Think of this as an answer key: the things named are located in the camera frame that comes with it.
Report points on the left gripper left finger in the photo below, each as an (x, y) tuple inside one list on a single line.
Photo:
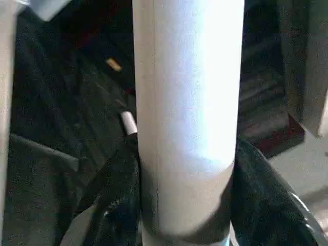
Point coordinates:
[(115, 200)]

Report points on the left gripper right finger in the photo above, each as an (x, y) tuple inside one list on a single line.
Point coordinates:
[(271, 205)]

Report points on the small gold label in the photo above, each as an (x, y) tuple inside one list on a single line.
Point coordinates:
[(113, 64)]

